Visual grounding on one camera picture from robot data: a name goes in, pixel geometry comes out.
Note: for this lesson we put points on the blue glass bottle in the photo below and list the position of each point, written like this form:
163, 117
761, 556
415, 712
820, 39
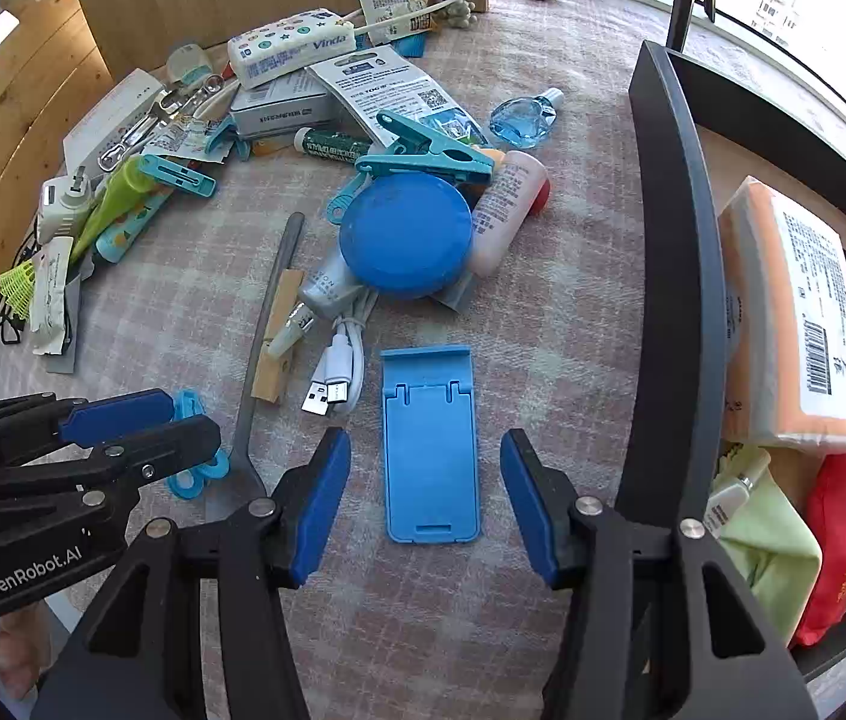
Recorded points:
524, 120

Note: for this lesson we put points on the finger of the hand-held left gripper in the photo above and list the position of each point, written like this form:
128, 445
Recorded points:
168, 446
115, 416

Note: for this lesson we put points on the grey bead bunch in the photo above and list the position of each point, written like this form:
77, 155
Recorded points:
453, 0

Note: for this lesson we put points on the blue phone stand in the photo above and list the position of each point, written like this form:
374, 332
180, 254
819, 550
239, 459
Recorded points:
430, 450

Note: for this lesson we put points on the teal clothes peg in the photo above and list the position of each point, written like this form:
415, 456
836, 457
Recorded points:
430, 154

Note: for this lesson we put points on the pink plaid desktop cloth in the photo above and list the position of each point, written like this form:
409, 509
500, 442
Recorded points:
558, 300

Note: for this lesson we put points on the light blue flat holder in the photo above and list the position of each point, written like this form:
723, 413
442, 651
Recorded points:
179, 174

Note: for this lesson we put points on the white dotted tissue pack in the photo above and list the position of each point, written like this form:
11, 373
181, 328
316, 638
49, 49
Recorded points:
288, 45

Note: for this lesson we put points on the wooden slatted panel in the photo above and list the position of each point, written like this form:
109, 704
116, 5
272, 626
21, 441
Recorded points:
10, 90

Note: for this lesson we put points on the light green cloth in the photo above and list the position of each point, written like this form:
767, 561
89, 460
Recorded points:
768, 555

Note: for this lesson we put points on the grey squeeze tube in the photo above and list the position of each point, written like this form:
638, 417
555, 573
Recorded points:
329, 281

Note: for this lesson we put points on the teal patterned tube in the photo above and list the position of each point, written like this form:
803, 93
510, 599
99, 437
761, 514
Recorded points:
127, 229

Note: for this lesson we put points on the printed card package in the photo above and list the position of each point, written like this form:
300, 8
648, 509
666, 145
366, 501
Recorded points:
393, 97

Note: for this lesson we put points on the green plastic tube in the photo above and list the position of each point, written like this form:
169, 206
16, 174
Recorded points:
119, 199

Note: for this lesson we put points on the orange tissue pack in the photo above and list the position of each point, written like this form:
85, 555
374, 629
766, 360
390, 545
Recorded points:
790, 315

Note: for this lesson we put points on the white foil packet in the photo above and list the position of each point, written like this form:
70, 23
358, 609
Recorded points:
52, 300

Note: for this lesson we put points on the wooden clothespin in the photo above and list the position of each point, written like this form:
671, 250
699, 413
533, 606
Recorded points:
277, 360

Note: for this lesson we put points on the printed white sachet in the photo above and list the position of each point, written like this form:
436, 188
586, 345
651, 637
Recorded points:
194, 139

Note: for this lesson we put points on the black tray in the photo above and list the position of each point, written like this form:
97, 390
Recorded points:
674, 277

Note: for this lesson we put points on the white round plug device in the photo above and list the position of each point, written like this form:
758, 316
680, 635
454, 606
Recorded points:
63, 210

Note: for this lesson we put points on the white cardboard box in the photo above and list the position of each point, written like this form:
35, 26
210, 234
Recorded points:
112, 120

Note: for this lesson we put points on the pink bottle red cap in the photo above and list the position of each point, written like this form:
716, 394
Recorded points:
505, 210

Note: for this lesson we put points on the blue round lid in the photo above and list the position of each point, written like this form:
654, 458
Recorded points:
404, 236

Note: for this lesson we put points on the red white snack sachet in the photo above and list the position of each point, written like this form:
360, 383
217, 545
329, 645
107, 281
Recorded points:
393, 7

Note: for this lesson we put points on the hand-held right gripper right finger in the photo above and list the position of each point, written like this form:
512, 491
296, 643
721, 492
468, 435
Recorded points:
535, 517

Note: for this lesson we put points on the small clear vial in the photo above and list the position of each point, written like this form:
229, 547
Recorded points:
292, 330

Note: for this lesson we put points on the small white bottle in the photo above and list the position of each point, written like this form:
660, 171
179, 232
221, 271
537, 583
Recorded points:
727, 502

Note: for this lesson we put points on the red pouch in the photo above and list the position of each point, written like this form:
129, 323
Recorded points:
843, 540

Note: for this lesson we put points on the person's left hand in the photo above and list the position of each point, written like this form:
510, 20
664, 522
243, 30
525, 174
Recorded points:
14, 652

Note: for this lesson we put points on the green clear tube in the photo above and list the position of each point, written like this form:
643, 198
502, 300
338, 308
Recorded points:
333, 146

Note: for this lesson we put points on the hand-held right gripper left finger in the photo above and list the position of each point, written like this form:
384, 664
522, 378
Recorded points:
322, 510

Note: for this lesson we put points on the grey flat box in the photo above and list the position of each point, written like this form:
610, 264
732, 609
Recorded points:
280, 112

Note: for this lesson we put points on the light blue plastic clip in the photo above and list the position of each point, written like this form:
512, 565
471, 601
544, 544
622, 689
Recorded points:
194, 476

